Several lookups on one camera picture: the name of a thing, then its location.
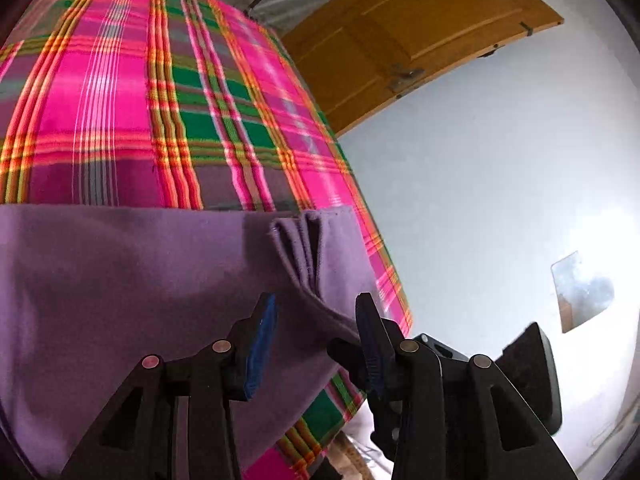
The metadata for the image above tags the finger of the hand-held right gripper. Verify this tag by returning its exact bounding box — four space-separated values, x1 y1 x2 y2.
327 337 368 388

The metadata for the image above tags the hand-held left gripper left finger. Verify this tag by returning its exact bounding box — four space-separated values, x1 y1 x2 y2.
60 292 278 480

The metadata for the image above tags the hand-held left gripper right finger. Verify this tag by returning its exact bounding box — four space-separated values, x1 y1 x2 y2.
356 292 578 480

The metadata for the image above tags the purple fleece cloth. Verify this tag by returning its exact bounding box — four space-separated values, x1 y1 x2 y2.
0 204 373 478

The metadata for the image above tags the metal door latch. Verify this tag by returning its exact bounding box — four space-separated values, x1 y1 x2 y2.
387 64 426 93

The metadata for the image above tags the pink plaid bed sheet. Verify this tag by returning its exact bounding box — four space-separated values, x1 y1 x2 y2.
0 0 413 480

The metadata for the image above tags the wooden door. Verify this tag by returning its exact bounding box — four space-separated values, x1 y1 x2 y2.
280 0 566 136

